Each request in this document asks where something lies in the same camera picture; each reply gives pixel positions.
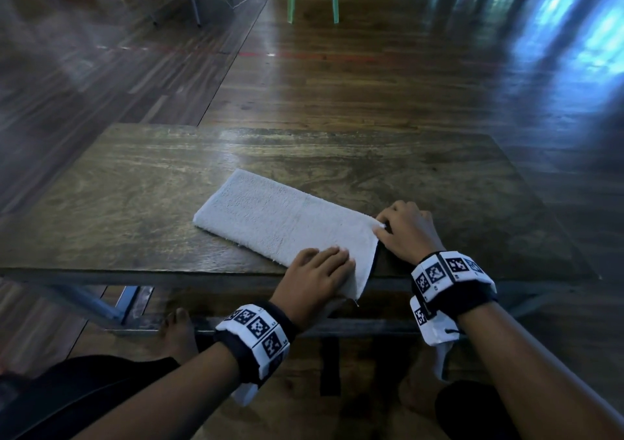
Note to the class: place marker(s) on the person's right hand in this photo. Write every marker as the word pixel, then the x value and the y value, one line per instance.
pixel 412 235

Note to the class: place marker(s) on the person's left hand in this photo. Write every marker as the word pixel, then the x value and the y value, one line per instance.
pixel 304 291

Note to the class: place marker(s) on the person's right thumb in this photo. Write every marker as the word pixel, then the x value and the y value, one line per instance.
pixel 382 234

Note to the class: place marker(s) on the person's left fingers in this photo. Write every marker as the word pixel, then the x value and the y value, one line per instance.
pixel 327 260

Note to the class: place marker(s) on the white towel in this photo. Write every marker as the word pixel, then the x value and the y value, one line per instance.
pixel 273 213

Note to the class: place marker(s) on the person's right forearm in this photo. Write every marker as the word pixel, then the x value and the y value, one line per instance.
pixel 541 381

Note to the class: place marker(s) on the person's left forearm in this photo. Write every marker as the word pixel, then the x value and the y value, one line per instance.
pixel 175 396

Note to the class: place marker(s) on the right wrist marker-tag tracker band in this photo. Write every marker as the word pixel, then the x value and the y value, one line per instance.
pixel 451 281

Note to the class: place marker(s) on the wrist marker-tag tracker band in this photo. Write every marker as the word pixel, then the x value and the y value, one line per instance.
pixel 451 281
pixel 258 337

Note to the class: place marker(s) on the left wrist marker-tag tracker band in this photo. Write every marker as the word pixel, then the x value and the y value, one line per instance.
pixel 258 337

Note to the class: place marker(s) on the person's right foot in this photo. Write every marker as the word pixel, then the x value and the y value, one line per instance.
pixel 420 386

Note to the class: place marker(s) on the person's foot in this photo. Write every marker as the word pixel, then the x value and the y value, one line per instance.
pixel 420 386
pixel 179 335

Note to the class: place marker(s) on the person's left foot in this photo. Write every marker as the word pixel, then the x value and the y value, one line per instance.
pixel 179 335

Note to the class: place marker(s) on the person's black shorts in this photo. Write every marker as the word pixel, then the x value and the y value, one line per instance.
pixel 73 396

